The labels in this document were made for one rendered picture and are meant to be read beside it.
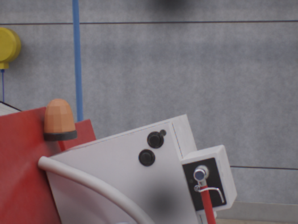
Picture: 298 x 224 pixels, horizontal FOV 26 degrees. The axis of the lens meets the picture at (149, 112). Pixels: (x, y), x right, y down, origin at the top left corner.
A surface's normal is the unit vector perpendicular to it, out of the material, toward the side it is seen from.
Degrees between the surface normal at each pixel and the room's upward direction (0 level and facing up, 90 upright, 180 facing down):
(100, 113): 90
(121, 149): 90
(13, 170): 70
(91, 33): 90
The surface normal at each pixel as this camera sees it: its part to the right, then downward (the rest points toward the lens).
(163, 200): -0.24, 0.09
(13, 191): 0.91, -0.32
